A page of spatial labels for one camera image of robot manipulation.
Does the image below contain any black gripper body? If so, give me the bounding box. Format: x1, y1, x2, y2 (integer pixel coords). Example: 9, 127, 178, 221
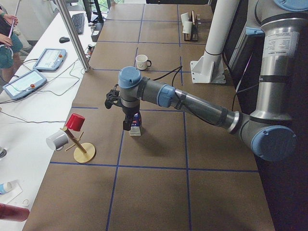
122, 105, 140, 119

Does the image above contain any white cup on rack upper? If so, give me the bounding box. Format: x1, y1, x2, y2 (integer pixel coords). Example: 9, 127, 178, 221
180, 13, 190, 24

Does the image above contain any white smiley mug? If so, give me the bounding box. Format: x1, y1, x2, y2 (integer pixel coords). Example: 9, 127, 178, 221
135, 54, 152, 70

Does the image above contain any white cup on rack lower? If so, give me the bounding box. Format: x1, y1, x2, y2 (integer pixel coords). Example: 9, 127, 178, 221
182, 21, 193, 34

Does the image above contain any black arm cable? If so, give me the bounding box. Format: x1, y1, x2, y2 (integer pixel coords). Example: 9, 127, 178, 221
153, 65, 183, 87

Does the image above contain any wooden mug tree stand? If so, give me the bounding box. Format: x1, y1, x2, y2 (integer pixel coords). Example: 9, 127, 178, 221
61, 126, 96, 164

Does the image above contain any white grey mug on stand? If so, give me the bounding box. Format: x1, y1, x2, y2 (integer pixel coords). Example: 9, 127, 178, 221
46, 129, 69, 151

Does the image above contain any black wire cup rack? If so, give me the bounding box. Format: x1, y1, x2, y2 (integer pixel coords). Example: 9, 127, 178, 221
184, 10, 201, 41

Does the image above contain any blue milk carton green cap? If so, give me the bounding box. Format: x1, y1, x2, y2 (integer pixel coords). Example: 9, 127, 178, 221
129, 112, 142, 136

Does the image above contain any white cup on rack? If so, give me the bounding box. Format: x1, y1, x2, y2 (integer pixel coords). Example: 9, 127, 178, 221
180, 13, 190, 24
182, 21, 193, 34

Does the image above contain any black keyboard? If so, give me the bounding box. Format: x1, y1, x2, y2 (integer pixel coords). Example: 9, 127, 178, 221
71, 13, 85, 35

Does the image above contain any black computer mouse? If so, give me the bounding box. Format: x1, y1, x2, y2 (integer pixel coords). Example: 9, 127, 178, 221
59, 37, 70, 44

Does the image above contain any teach pendant far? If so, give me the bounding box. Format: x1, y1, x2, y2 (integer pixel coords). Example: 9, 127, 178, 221
33, 48, 66, 72

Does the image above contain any red cylinder bottle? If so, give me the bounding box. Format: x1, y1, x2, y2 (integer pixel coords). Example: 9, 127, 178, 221
0, 204, 30, 222

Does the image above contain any white mounting pole with base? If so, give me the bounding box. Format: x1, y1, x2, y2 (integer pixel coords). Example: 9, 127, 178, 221
190, 0, 239, 84

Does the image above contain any teach pendant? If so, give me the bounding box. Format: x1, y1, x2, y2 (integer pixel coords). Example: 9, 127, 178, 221
33, 48, 66, 72
2, 70, 47, 100

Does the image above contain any red cup on stand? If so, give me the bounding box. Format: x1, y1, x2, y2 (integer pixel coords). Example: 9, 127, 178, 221
65, 113, 85, 131

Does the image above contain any person in teal shorts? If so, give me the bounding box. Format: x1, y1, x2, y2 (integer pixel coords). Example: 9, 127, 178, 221
0, 6, 23, 82

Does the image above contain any white tube on paper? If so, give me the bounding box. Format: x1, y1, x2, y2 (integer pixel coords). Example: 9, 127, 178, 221
0, 182, 13, 195

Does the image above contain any teach pendant near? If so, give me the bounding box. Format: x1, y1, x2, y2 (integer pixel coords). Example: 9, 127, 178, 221
2, 70, 47, 100

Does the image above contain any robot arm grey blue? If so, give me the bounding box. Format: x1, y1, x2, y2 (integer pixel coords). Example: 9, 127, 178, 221
116, 0, 308, 167

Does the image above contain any aluminium frame post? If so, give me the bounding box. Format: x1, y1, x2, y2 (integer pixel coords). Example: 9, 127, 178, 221
55, 0, 90, 72

